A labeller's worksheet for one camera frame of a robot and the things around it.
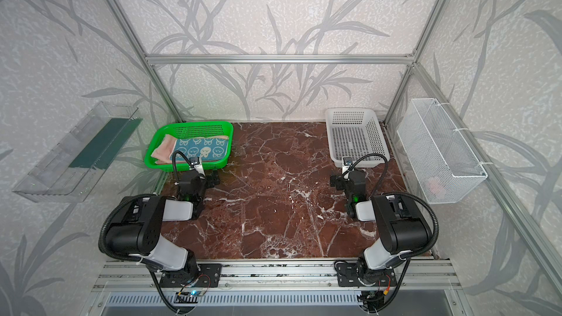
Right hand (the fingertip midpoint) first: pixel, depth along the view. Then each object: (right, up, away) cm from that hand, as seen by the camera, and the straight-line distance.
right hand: (345, 162), depth 95 cm
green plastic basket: (-69, +15, +17) cm, 73 cm away
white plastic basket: (+10, +14, +20) cm, 27 cm away
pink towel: (-84, +4, +6) cm, 84 cm away
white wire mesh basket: (+20, +3, -34) cm, 40 cm away
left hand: (-61, +1, -1) cm, 61 cm away
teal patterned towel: (-63, +5, +7) cm, 63 cm away
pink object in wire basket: (+25, -7, -23) cm, 34 cm away
